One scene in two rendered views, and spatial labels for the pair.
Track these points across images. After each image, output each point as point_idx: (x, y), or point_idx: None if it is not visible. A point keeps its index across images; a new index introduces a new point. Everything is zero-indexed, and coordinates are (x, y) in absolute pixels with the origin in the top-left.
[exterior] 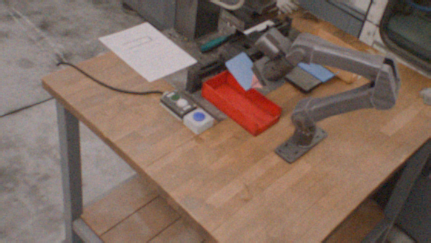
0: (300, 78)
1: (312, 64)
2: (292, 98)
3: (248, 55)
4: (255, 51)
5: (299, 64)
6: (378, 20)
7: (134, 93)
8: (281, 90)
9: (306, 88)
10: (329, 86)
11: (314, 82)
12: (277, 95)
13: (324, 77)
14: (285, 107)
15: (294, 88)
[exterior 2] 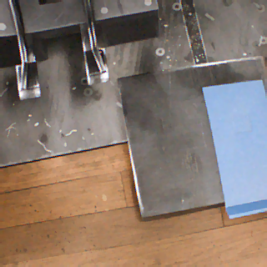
0: (165, 160)
1: (255, 121)
2: (91, 217)
3: (19, 35)
4: (59, 22)
5: (208, 103)
6: None
7: None
8: (84, 168)
9: (151, 207)
10: (247, 223)
11: (196, 197)
12: (57, 183)
13: (244, 192)
14: (44, 234)
15: (131, 178)
